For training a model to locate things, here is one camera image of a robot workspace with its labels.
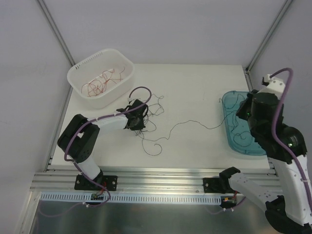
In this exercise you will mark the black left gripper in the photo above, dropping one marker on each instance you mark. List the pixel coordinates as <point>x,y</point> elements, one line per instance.
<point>137,118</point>

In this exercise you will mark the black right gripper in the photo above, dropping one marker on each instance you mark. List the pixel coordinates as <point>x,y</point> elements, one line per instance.
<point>243,111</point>

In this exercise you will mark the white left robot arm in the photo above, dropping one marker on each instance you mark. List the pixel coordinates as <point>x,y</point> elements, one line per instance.
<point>84,135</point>

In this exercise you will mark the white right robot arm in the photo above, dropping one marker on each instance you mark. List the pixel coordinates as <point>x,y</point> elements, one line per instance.
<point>291,211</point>

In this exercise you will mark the teal plastic bin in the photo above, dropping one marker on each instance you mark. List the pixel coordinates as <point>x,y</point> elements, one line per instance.
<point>238,134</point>

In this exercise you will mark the white plastic basket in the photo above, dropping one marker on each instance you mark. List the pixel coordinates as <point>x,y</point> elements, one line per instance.
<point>102,77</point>

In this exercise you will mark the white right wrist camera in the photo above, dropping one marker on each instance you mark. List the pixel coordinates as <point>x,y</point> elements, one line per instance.
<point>272,85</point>

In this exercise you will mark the right aluminium frame post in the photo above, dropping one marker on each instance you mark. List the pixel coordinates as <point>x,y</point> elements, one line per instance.
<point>270,33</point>

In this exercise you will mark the aluminium mounting rail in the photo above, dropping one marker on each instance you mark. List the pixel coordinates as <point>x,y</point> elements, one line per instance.
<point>130,180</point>

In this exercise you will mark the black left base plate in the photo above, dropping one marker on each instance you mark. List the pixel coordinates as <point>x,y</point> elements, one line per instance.
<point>107,181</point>

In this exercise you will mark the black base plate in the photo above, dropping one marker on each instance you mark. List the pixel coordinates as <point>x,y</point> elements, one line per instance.
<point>107,181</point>
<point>211,185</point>

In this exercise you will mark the white slotted cable duct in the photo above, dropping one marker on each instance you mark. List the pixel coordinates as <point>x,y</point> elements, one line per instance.
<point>133,198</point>

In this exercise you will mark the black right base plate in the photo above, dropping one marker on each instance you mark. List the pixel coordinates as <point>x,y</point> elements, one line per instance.
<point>211,185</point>

